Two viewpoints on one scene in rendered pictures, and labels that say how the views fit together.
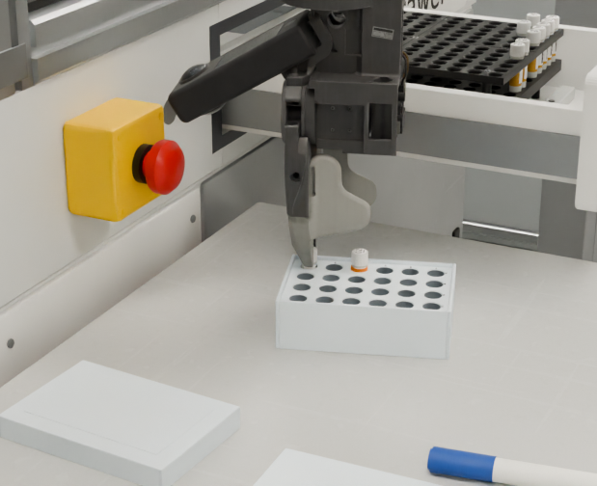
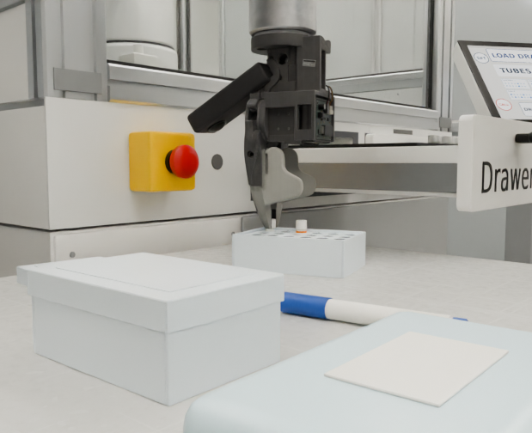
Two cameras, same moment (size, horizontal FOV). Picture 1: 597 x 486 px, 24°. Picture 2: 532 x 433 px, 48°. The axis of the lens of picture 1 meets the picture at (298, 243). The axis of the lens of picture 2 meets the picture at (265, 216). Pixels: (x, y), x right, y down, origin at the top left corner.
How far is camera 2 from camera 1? 0.50 m
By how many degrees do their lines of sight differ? 24
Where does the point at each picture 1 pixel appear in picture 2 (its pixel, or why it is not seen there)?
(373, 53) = (303, 76)
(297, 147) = (252, 134)
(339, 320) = (271, 248)
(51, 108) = (120, 121)
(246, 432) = not seen: hidden behind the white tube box
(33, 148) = (103, 138)
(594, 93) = (465, 125)
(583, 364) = (443, 285)
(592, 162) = (466, 174)
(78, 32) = (148, 87)
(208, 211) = not seen: hidden behind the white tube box
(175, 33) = not seen: hidden behind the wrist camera
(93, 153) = (140, 148)
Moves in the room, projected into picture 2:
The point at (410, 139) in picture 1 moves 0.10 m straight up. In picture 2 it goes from (357, 179) to (357, 103)
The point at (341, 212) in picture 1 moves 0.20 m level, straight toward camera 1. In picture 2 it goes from (284, 185) to (214, 194)
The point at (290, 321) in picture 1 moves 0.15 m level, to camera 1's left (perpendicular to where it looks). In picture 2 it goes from (241, 249) to (113, 244)
